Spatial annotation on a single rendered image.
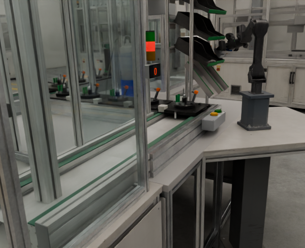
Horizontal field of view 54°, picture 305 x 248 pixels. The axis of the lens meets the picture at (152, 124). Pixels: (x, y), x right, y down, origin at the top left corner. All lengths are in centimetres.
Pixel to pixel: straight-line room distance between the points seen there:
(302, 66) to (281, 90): 54
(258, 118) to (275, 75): 405
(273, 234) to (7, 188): 206
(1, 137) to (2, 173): 7
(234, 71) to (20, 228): 558
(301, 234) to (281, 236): 15
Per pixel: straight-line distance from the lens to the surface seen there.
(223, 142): 159
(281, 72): 580
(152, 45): 166
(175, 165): 131
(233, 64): 604
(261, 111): 180
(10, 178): 66
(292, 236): 248
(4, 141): 63
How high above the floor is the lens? 141
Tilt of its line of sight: 17 degrees down
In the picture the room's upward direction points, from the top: 2 degrees counter-clockwise
